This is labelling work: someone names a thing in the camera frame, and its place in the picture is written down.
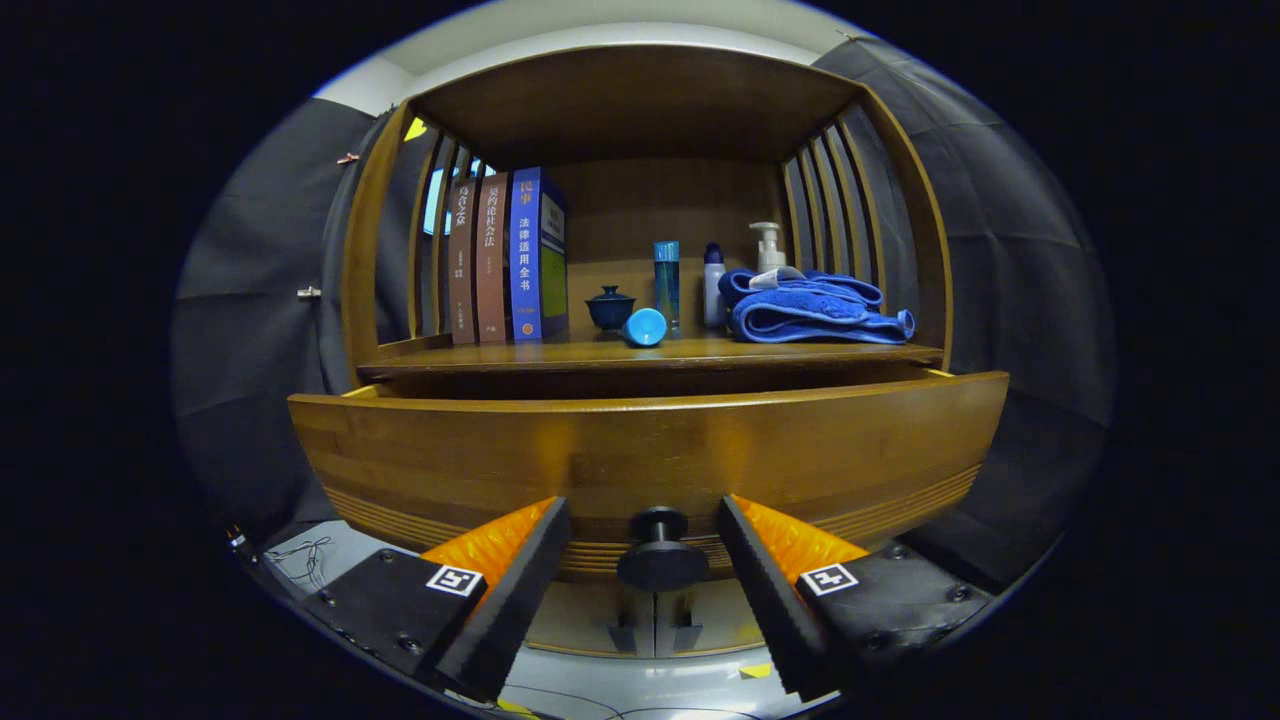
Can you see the dark brown book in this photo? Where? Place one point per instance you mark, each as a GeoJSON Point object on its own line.
{"type": "Point", "coordinates": [462, 270]}

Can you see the wooden drawer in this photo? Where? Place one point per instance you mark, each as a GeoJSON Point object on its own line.
{"type": "Point", "coordinates": [640, 450]}

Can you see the black round drawer knob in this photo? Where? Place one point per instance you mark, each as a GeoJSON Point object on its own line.
{"type": "Point", "coordinates": [662, 565]}

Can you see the wooden cabinet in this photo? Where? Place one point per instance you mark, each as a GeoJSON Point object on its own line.
{"type": "Point", "coordinates": [640, 100]}

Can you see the wooden countertop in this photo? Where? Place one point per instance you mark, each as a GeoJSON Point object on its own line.
{"type": "Point", "coordinates": [560, 355]}

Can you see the thick blue book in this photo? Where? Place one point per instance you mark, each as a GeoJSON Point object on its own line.
{"type": "Point", "coordinates": [535, 270]}

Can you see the yellow tape piece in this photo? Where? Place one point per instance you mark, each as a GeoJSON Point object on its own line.
{"type": "Point", "coordinates": [755, 671]}

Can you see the reddish brown book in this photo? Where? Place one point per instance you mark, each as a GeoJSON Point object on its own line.
{"type": "Point", "coordinates": [491, 270]}

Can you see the white pump bottle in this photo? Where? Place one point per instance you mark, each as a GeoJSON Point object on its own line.
{"type": "Point", "coordinates": [769, 250]}

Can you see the blue and white tube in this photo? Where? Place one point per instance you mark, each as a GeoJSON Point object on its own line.
{"type": "Point", "coordinates": [645, 327]}

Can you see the blue lidded teacup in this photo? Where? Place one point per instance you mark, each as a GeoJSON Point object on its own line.
{"type": "Point", "coordinates": [610, 312]}

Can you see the white bottle with blue cap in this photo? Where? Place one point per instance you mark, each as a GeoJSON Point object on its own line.
{"type": "Point", "coordinates": [714, 290]}

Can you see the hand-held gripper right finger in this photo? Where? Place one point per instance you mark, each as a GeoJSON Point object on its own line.
{"type": "Point", "coordinates": [770, 610]}

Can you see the teal glass bottle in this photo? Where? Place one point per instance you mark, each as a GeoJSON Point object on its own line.
{"type": "Point", "coordinates": [667, 280]}

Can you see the blue folded towel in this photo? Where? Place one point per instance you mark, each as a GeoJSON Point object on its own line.
{"type": "Point", "coordinates": [810, 315]}

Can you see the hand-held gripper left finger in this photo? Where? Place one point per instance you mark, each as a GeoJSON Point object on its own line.
{"type": "Point", "coordinates": [520, 610]}

